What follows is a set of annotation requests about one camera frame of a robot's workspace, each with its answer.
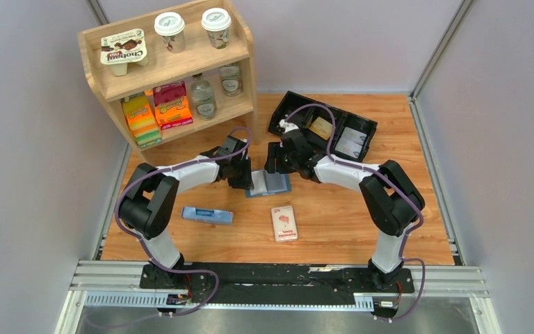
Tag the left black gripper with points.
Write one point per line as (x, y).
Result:
(246, 182)

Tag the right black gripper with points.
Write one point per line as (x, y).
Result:
(273, 164)

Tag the blue leather card holder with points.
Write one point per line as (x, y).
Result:
(267, 184)

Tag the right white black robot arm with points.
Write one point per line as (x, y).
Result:
(395, 205)

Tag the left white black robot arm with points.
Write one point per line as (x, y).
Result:
(144, 208)

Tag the gold card in tray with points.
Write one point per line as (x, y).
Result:
(322, 128)

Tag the lower grey card in tray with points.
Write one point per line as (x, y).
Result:
(349, 148)

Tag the grey card in tray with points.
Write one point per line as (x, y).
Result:
(349, 148)
(354, 136)

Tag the upper grey card in tray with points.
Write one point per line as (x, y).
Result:
(354, 136)

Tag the blue flat box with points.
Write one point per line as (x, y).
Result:
(212, 216)

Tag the white pink sponge packet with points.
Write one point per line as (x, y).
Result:
(284, 224)

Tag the black compartment tray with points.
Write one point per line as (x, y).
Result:
(292, 101)

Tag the left clear glass bottle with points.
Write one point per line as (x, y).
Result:
(203, 97)

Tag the clear glass bottle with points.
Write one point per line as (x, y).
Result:
(203, 97)
(230, 79)

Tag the right clear glass bottle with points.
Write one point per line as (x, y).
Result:
(230, 79)

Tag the red orange Scrub Mommy box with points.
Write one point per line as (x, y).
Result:
(171, 107)

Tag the multicolour sponge stack pack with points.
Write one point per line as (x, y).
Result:
(141, 120)

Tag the wooden two-tier shelf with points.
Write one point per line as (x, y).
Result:
(164, 67)

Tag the right paper coffee cup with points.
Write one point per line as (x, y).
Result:
(216, 22)

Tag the paper coffee cup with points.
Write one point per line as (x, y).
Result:
(170, 27)
(216, 22)

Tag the left paper coffee cup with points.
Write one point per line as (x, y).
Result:
(170, 27)

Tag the Chobani yogurt pack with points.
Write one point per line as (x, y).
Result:
(121, 49)

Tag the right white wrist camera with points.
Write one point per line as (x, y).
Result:
(287, 126)

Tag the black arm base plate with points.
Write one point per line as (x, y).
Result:
(273, 284)

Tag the aluminium frame rail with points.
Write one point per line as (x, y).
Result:
(131, 297)

